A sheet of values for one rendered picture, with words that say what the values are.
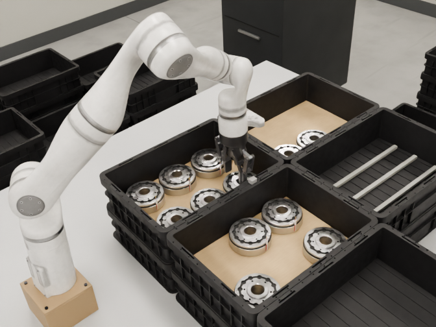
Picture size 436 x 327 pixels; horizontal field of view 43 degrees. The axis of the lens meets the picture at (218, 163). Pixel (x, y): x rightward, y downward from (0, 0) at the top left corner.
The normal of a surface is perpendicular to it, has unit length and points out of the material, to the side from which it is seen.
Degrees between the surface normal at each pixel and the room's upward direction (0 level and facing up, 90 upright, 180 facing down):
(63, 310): 90
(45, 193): 88
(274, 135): 0
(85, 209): 0
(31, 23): 90
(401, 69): 0
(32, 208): 89
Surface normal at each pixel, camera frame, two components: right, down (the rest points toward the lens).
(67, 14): 0.67, 0.43
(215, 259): -0.04, -0.79
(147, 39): -0.40, 0.02
